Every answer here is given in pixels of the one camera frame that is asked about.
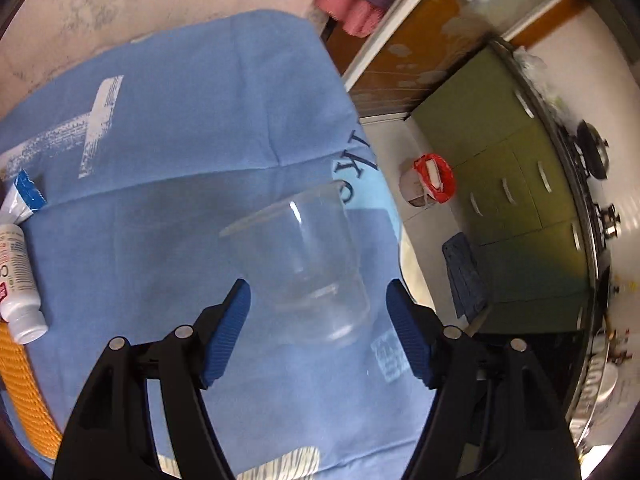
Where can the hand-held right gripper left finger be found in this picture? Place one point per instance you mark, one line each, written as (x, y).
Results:
(227, 335)

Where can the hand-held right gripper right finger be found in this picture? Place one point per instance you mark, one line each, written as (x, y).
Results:
(410, 335)

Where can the clear plastic cup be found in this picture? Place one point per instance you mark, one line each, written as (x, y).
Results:
(320, 260)

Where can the white pill bottle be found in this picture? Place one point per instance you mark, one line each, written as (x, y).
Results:
(17, 285)

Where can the white blue tube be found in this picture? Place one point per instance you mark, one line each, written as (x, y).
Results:
(27, 195)

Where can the blue floor mat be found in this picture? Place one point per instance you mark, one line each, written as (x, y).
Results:
(465, 275)

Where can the dark base cabinets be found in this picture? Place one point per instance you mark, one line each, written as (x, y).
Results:
(540, 310)

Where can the red plastic bag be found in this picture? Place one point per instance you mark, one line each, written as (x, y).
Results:
(440, 175)

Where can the green base cabinets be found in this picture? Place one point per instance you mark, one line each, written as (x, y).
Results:
(500, 160)

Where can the black stone countertop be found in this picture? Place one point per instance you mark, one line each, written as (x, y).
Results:
(592, 260)

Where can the blue printed tablecloth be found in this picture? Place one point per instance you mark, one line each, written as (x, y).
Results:
(175, 135)

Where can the gas stove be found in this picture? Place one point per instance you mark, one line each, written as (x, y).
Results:
(587, 195)

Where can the small steel pot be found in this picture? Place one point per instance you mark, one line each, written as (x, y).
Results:
(610, 222)

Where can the black lidded wok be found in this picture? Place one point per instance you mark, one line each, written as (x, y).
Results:
(590, 150)

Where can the clear plastic bags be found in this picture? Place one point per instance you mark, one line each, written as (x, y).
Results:
(537, 67)

